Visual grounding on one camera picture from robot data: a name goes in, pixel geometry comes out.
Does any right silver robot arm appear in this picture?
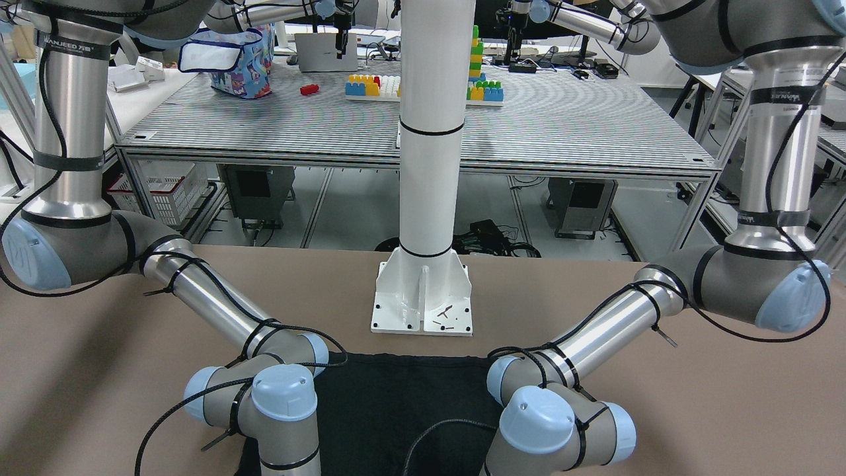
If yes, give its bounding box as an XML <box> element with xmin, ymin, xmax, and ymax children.
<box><xmin>2</xmin><ymin>1</ymin><xmax>329</xmax><ymax>475</ymax></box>

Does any colourful patterned bag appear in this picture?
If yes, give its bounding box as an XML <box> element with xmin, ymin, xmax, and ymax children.
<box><xmin>177</xmin><ymin>24</ymin><xmax>275</xmax><ymax>99</ymax></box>

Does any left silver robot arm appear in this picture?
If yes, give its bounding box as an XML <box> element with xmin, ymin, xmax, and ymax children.
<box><xmin>480</xmin><ymin>1</ymin><xmax>844</xmax><ymax>475</ymax></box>

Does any red toy block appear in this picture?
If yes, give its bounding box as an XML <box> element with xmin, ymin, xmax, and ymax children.
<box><xmin>299</xmin><ymin>84</ymin><xmax>320</xmax><ymax>96</ymax></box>

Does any toy block set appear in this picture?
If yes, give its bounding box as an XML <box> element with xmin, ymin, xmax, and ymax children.
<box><xmin>344</xmin><ymin>10</ymin><xmax>505</xmax><ymax>111</ymax></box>

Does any black printed t-shirt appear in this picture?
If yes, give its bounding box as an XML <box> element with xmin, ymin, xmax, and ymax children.
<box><xmin>235</xmin><ymin>352</ymin><xmax>510</xmax><ymax>476</ymax></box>

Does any white central pillar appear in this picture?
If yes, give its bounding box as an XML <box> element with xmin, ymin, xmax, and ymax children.
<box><xmin>371</xmin><ymin>1</ymin><xmax>475</xmax><ymax>337</ymax></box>

